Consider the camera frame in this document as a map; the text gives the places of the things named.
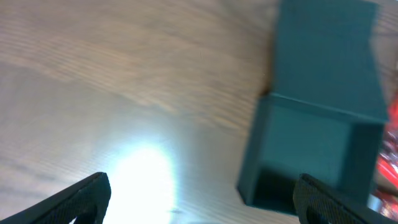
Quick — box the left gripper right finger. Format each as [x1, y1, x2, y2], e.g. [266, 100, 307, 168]
[293, 174, 397, 224]

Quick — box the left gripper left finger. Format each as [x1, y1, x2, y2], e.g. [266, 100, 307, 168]
[1, 172, 111, 224]

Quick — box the red Hacks candy bag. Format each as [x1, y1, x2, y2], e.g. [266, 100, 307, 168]
[373, 94, 397, 222]

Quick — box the black gift box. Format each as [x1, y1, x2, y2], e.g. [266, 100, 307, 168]
[237, 0, 388, 214]

